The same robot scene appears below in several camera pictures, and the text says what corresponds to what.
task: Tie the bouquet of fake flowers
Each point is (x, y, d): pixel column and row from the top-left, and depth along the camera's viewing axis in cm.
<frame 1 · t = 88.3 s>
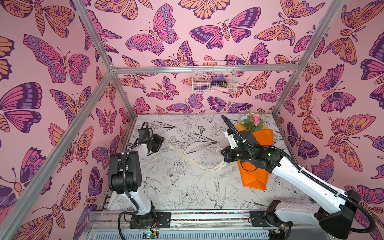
left hand: (165, 137, 98), fingers open
right hand: (221, 149, 72), fingers closed
orange wrapping paper sheet: (252, 176, 87), point 3 cm above the table
white fake flower: (243, 117, 113), point 6 cm above the table
pink fake rose: (256, 119, 108), point 9 cm above the table
white ribbon: (189, 162, 97), on the table

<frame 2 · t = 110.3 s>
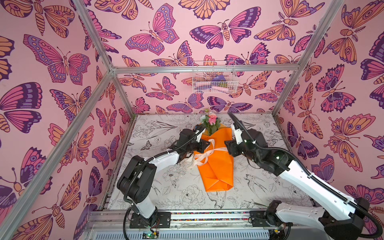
left hand: (211, 142, 85), fingers closed
right hand: (230, 137, 71), fingers open
orange wrapping paper sheet: (216, 163, 90), point 5 cm above the table
white ribbon: (201, 160, 93), point 4 cm above the table
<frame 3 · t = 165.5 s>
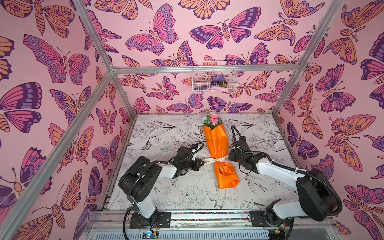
left hand: (205, 162, 90), fingers closed
right hand: (231, 151, 90), fingers closed
orange wrapping paper sheet: (227, 176, 82), point 8 cm above the table
white ribbon: (211, 160, 91), point 6 cm above the table
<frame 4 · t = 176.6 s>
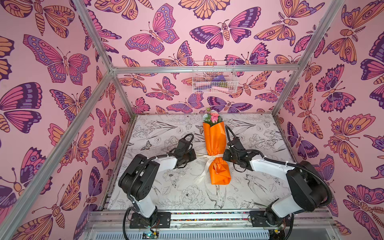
left hand: (197, 153, 94), fingers closed
right hand: (225, 152, 92), fingers closed
orange wrapping paper sheet: (215, 141, 97), point 8 cm above the table
white ribbon: (210, 157, 93), point 5 cm above the table
